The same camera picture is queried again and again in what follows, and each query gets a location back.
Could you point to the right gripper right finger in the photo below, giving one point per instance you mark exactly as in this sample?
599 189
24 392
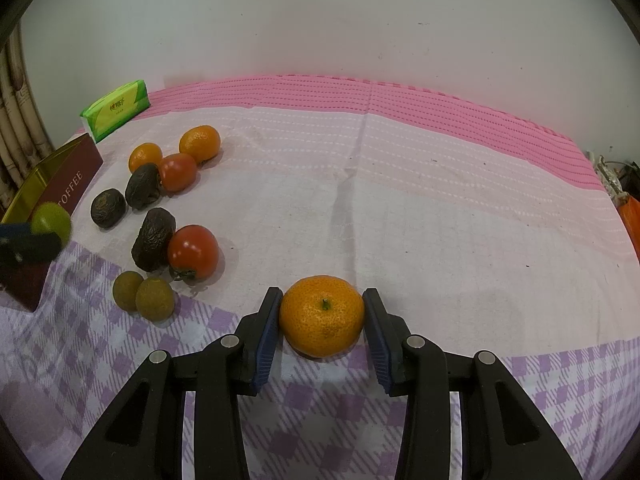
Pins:
504 435

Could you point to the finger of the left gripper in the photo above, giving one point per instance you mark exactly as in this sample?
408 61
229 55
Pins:
19 245

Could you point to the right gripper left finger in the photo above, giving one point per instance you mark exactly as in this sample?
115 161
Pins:
139 435

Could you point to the green lime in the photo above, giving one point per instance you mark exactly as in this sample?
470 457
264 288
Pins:
52 218

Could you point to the dark avocado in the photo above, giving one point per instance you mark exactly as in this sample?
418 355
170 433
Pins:
108 208
150 250
143 188

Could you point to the brown kiwi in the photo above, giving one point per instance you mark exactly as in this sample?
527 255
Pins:
155 300
125 290

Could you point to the dark avocado front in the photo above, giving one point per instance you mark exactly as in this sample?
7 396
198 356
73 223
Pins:
150 250

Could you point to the small orange mandarin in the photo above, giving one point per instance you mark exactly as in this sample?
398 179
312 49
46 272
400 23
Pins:
146 153

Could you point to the large red tomato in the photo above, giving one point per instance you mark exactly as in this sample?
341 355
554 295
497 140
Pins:
192 253

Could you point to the small red tomato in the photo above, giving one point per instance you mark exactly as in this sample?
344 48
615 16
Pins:
177 172

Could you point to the large orange mandarin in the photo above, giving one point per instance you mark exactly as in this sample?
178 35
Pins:
321 316

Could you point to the gold toffee tin box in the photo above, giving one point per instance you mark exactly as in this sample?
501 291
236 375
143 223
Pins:
62 178

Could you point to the green tissue pack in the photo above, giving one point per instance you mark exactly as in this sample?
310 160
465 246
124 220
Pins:
110 112

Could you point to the pink purple checked tablecloth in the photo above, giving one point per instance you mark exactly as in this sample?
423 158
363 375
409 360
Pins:
482 230

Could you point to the orange object at edge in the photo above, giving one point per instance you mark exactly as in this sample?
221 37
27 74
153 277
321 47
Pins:
629 210

